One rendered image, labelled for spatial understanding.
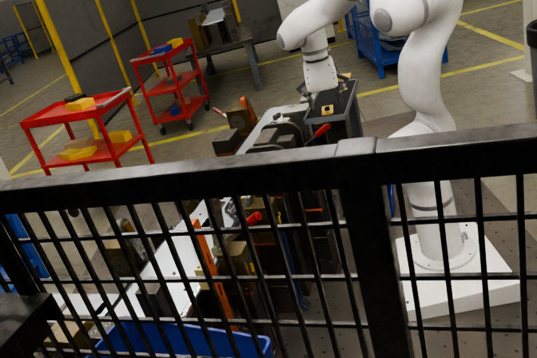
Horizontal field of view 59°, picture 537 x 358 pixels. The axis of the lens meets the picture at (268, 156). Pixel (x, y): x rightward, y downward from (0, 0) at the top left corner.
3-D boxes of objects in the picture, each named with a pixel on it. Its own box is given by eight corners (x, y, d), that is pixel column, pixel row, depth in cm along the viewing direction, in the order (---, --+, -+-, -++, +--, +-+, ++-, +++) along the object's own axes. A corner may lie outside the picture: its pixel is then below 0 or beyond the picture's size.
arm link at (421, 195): (463, 194, 131) (447, 117, 122) (416, 228, 125) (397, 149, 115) (428, 183, 142) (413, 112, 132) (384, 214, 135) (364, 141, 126)
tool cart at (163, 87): (181, 114, 620) (157, 41, 581) (213, 109, 607) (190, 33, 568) (156, 140, 549) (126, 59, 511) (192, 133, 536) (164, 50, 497)
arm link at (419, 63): (390, 161, 133) (429, 135, 139) (423, 179, 125) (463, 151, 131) (382, -17, 104) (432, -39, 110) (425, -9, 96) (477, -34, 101)
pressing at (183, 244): (262, 110, 228) (261, 107, 228) (306, 104, 220) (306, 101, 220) (99, 327, 111) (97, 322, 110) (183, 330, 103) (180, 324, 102)
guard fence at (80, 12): (155, 77, 891) (116, -34, 811) (162, 75, 889) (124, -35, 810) (93, 149, 576) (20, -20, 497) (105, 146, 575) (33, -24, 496)
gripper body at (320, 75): (332, 49, 150) (338, 82, 155) (300, 56, 152) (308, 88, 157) (332, 54, 143) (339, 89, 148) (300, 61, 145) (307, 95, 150)
